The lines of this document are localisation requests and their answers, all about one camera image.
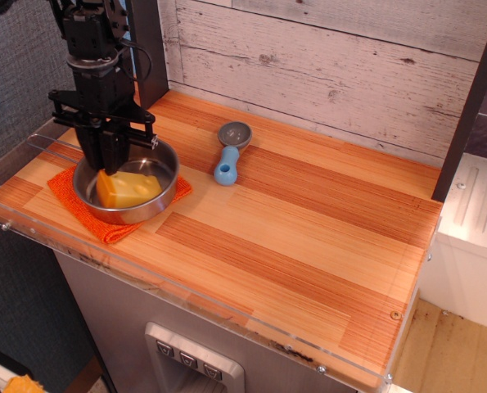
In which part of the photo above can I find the dark vertical post left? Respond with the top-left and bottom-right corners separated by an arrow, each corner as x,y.
126,0 -> 169,109

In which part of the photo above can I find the orange black object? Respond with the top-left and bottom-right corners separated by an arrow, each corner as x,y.
0,375 -> 46,393

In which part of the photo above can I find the orange cloth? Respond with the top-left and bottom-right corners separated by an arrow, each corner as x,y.
47,165 -> 194,245

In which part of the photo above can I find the clear acrylic guard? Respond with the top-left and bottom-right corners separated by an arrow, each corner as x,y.
0,118 -> 443,390

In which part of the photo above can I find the blue grey scoop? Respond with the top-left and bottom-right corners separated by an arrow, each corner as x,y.
214,121 -> 253,186

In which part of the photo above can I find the stainless steel pan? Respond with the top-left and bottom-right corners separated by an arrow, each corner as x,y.
27,133 -> 179,226

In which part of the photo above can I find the dark vertical post right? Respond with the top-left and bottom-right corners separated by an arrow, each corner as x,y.
431,0 -> 487,202

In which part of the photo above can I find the black cable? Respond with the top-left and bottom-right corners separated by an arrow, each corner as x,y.
118,38 -> 152,93

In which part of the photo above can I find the silver toy fridge cabinet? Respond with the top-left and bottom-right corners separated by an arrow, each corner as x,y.
53,249 -> 416,393

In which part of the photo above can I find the white cabinet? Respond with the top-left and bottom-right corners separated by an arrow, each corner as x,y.
418,154 -> 487,327

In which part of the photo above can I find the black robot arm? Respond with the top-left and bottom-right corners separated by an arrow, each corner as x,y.
48,1 -> 158,175

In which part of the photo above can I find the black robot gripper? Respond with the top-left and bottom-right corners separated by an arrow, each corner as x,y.
48,61 -> 157,175

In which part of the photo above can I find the yellow cheese wedge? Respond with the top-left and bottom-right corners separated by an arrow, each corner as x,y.
96,169 -> 163,209

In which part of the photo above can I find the dark vertical post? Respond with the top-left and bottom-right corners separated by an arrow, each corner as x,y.
431,0 -> 487,202
126,0 -> 169,109

